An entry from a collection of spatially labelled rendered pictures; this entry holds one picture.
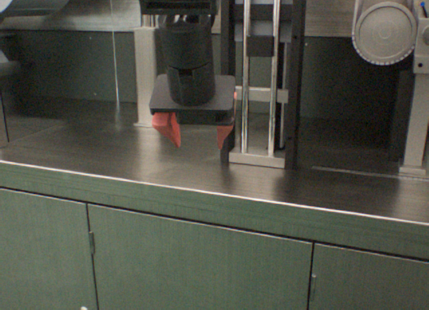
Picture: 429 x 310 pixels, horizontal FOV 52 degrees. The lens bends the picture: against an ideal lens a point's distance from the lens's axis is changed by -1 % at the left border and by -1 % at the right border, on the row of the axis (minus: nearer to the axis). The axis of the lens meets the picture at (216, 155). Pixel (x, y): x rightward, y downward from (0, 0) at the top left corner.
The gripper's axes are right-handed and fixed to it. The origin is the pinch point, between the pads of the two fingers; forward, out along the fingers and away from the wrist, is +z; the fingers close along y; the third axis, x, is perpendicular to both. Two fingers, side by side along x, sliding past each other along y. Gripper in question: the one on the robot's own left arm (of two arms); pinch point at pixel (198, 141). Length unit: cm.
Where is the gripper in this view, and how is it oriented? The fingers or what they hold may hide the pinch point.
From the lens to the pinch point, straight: 61.8
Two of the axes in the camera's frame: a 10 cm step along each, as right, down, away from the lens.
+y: -9.9, -0.4, 1.1
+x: -1.0, 7.5, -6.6
